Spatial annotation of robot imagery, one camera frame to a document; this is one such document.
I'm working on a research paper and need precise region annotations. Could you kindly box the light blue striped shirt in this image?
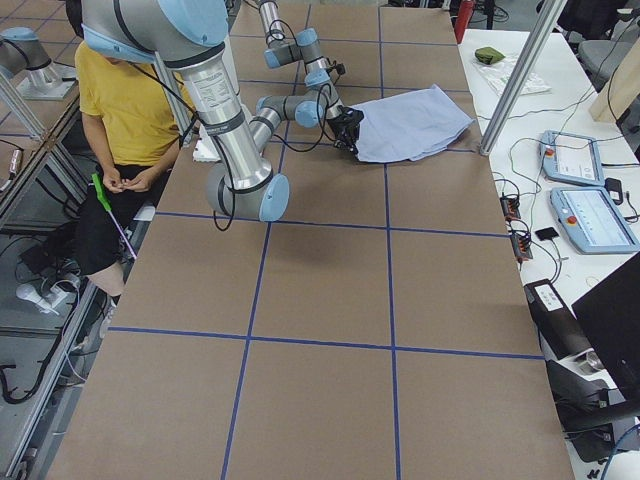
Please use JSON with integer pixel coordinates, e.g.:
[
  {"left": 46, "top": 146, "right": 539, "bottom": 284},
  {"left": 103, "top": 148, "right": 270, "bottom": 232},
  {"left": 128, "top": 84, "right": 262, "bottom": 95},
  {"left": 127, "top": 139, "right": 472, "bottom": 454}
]
[{"left": 354, "top": 84, "right": 473, "bottom": 163}]

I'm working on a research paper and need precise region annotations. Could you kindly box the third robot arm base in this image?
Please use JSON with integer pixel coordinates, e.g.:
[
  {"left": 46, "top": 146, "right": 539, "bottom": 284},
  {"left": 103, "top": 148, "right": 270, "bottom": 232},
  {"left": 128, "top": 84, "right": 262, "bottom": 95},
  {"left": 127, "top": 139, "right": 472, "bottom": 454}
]
[{"left": 1, "top": 27, "right": 76, "bottom": 101}]

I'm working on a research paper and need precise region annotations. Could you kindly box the green handled tool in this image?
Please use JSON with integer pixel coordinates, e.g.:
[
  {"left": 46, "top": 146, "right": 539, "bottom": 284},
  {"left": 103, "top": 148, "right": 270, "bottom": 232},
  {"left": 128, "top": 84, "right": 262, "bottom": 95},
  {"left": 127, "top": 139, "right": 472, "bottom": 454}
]
[{"left": 91, "top": 172, "right": 137, "bottom": 260}]

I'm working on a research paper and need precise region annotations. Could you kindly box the person in yellow shirt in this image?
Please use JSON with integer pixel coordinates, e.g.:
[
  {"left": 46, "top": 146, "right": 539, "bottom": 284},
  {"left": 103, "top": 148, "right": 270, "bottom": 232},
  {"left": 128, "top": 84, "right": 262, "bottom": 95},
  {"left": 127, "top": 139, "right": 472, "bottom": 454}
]
[{"left": 64, "top": 0, "right": 194, "bottom": 306}]

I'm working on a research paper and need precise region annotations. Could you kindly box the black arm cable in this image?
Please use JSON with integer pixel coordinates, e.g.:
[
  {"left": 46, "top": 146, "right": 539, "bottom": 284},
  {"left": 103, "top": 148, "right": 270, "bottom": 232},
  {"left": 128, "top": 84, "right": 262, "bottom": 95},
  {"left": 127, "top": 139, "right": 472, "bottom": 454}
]
[{"left": 144, "top": 59, "right": 341, "bottom": 231}]

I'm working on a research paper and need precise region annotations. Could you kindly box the upper blue teach pendant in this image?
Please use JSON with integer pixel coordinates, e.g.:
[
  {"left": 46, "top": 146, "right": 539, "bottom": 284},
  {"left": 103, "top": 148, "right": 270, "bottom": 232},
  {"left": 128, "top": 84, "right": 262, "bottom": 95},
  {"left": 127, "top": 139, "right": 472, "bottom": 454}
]
[{"left": 540, "top": 130, "right": 605, "bottom": 187}]

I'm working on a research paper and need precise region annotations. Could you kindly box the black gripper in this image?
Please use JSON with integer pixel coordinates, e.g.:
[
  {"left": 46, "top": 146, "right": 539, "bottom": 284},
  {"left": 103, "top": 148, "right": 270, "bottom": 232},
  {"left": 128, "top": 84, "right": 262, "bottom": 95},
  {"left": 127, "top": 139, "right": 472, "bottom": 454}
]
[{"left": 330, "top": 105, "right": 361, "bottom": 154}]

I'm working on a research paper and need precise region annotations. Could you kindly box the blue teach pendant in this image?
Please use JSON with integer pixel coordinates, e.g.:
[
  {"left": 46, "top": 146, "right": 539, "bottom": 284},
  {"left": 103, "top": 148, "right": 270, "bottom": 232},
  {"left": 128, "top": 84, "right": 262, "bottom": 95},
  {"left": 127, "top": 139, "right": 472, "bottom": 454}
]
[
  {"left": 540, "top": 130, "right": 605, "bottom": 187},
  {"left": 550, "top": 186, "right": 639, "bottom": 254}
]

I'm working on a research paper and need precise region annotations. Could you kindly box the green folded cloth pouch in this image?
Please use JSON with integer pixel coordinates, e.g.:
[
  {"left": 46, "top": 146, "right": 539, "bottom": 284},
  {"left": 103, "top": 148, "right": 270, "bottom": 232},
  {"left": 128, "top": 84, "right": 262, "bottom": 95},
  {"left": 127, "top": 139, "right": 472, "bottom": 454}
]
[{"left": 474, "top": 46, "right": 505, "bottom": 65}]

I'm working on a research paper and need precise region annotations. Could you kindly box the lower blue teach pendant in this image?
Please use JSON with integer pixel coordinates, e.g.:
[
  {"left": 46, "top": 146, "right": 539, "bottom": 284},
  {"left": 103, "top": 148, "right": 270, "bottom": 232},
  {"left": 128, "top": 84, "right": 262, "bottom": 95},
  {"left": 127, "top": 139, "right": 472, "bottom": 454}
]
[{"left": 550, "top": 186, "right": 639, "bottom": 254}]

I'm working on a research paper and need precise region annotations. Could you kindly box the black smartphone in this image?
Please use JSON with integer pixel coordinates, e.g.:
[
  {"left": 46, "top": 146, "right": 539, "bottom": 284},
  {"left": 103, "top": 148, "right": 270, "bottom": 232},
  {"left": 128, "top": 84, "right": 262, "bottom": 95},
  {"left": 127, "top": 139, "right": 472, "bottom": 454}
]
[{"left": 535, "top": 227, "right": 559, "bottom": 241}]

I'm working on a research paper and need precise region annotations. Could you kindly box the black power adapter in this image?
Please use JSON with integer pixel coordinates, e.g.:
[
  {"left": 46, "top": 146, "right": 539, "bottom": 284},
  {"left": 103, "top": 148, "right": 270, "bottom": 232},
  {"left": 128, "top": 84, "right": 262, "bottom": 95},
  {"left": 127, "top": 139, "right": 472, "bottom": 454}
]
[{"left": 604, "top": 177, "right": 624, "bottom": 205}]

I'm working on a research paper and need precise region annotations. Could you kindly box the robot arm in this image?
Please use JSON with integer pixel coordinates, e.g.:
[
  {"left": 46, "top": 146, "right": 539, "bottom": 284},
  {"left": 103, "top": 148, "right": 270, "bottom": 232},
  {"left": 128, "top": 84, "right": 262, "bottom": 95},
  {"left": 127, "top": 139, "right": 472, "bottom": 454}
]
[
  {"left": 255, "top": 1, "right": 336, "bottom": 95},
  {"left": 82, "top": 1, "right": 364, "bottom": 222}
]

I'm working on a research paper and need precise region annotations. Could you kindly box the clear plastic MINI bag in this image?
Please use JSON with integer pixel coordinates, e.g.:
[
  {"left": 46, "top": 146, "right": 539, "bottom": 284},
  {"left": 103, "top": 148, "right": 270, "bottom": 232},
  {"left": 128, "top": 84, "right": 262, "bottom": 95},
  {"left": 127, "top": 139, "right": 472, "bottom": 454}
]
[{"left": 474, "top": 52, "right": 553, "bottom": 96}]

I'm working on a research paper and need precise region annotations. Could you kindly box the aluminium frame post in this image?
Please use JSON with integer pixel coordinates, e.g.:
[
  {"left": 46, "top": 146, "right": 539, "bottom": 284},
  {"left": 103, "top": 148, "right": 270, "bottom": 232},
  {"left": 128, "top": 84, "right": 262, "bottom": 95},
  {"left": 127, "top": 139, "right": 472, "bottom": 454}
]
[{"left": 479, "top": 0, "right": 567, "bottom": 156}]

